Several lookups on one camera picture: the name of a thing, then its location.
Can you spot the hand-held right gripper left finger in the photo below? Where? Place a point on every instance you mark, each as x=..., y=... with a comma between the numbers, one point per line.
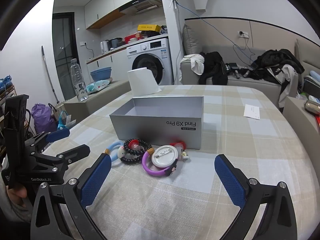
x=96, y=180

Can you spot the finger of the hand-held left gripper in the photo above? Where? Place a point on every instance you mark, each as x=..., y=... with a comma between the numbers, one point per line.
x=76, y=152
x=58, y=135

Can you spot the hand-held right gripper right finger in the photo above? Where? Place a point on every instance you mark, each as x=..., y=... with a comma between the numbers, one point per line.
x=230, y=180

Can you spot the small pale charm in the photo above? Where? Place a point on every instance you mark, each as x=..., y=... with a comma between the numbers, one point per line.
x=185, y=157

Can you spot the grey cardboard box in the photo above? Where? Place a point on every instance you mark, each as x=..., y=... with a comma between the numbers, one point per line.
x=150, y=126

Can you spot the person's left hand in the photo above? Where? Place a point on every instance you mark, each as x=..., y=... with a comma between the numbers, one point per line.
x=17, y=193

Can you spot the teal bag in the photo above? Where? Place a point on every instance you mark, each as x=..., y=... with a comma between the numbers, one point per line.
x=63, y=122

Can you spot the purple plastic bag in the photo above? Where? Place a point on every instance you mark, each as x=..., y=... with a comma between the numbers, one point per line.
x=42, y=118

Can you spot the beige bench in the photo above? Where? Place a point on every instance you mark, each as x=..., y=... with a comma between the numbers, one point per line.
x=100, y=103

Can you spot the checked tablecloth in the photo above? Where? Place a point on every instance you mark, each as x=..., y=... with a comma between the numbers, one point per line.
x=175, y=200

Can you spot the clear plastic water bottle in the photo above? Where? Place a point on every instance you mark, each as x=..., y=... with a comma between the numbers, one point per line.
x=78, y=80

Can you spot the red hair accessory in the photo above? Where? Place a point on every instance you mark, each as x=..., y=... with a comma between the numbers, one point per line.
x=178, y=145

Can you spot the wet wipes pack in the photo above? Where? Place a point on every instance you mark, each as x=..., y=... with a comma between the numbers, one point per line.
x=98, y=86

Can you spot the round white pin badge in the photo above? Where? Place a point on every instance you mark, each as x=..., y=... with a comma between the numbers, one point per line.
x=165, y=156

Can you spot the white paper sheet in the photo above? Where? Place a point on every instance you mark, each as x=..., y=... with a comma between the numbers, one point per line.
x=252, y=111

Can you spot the blue plastic basin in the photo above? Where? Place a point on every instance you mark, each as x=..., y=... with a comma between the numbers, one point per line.
x=100, y=74

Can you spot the blue shoes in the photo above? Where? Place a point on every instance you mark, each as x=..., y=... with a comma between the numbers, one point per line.
x=5, y=82

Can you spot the black glass door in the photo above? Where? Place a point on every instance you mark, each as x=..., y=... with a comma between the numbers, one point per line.
x=63, y=55

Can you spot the beige side table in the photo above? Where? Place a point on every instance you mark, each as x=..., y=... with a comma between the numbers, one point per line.
x=300, y=120

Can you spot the beige sofa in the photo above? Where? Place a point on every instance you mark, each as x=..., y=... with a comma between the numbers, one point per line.
x=250, y=86

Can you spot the white kettle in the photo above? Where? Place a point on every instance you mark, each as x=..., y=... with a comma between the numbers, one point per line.
x=104, y=47

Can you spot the silver case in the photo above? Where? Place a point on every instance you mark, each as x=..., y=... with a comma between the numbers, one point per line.
x=312, y=105

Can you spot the black striped jacket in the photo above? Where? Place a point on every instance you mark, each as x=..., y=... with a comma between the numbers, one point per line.
x=213, y=67

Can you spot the white and black jacket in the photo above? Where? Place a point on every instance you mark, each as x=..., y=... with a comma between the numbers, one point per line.
x=287, y=77

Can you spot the red box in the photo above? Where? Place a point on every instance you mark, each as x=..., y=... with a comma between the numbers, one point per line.
x=130, y=38

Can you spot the white garment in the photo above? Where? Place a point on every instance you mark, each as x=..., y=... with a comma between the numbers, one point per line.
x=196, y=62

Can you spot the white washing machine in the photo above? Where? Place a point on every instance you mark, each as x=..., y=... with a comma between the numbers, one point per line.
x=150, y=48

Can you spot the black jacket pile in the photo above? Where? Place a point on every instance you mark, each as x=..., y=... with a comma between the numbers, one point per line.
x=277, y=60

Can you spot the yellow box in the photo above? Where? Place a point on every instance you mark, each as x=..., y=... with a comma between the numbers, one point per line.
x=148, y=28

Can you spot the grey pillow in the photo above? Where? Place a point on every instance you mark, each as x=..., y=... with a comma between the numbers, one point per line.
x=191, y=40

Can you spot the range hood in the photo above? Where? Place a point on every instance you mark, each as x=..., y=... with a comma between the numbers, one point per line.
x=142, y=5

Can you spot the white wall cabinets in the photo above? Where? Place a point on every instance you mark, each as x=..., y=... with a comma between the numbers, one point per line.
x=110, y=5

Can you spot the wall power outlet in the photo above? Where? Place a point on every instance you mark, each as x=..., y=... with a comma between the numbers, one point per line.
x=243, y=34

